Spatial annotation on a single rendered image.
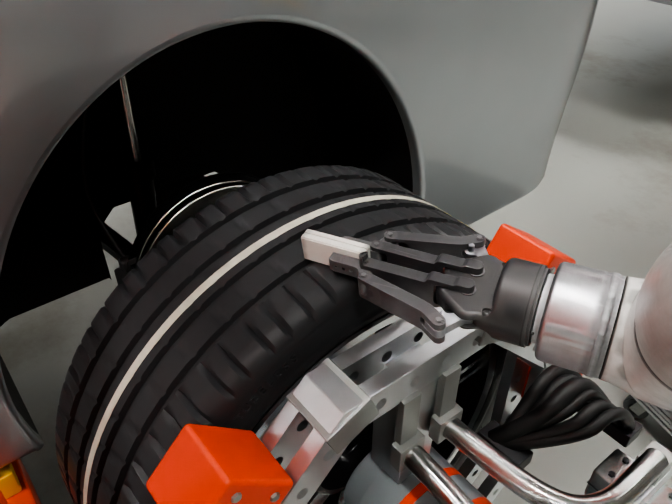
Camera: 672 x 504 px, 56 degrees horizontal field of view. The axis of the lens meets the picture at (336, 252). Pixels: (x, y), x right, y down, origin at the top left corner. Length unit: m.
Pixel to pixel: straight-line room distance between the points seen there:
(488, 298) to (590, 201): 2.57
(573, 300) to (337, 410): 0.23
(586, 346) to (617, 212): 2.56
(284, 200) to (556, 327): 0.35
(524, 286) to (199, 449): 0.30
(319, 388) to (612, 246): 2.34
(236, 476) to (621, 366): 0.32
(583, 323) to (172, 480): 0.36
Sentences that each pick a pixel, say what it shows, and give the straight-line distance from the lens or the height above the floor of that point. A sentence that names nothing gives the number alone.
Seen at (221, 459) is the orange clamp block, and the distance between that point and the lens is 0.56.
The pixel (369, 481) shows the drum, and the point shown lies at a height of 0.90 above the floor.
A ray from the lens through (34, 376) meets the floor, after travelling 2.32.
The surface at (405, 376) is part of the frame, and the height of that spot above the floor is 1.12.
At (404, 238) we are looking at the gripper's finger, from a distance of 0.62.
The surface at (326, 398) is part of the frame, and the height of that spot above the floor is 1.12.
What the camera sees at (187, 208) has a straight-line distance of 1.08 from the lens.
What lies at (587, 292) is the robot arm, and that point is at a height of 1.25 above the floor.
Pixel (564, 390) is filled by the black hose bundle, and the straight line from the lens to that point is 0.74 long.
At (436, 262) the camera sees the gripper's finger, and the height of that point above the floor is 1.21.
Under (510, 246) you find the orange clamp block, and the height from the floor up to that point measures 1.15.
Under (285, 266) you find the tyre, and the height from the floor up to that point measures 1.17.
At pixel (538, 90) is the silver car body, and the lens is 1.45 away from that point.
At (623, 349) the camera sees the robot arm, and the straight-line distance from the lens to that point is 0.53.
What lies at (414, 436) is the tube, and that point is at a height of 1.02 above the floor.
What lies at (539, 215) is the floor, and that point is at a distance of 2.94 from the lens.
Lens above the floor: 1.58
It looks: 38 degrees down
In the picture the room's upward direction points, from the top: straight up
